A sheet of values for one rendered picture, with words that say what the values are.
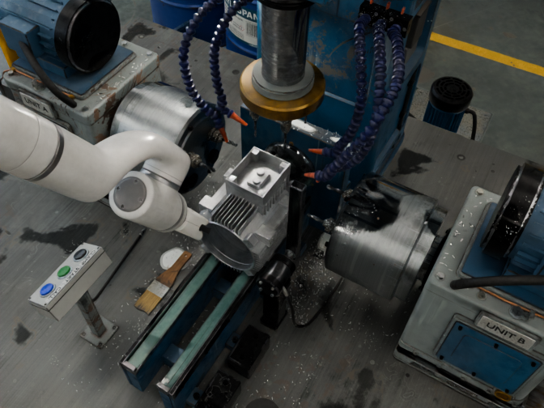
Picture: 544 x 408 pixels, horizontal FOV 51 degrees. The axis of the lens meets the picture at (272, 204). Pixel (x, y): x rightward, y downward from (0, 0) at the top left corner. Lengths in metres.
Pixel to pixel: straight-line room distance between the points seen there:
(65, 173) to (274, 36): 0.47
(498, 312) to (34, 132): 0.85
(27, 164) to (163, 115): 0.64
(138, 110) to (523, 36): 2.96
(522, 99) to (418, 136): 1.65
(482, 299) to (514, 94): 2.45
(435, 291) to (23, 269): 1.06
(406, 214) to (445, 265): 0.14
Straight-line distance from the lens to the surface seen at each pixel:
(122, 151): 0.93
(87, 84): 1.51
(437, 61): 3.59
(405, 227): 1.21
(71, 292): 1.27
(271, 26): 1.09
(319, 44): 1.37
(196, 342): 1.32
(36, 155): 0.81
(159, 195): 0.99
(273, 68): 1.14
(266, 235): 1.26
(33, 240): 1.70
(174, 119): 1.39
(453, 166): 1.86
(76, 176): 0.87
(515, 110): 3.42
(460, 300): 1.17
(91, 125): 1.47
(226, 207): 1.28
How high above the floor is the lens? 2.11
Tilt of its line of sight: 52 degrees down
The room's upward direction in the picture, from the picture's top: 2 degrees clockwise
